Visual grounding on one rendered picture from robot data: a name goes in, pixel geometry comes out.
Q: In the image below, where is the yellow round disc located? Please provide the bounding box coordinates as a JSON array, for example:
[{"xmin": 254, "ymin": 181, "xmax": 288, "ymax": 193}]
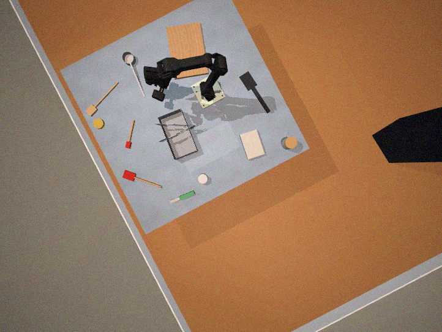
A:
[{"xmin": 93, "ymin": 118, "xmax": 105, "ymax": 129}]

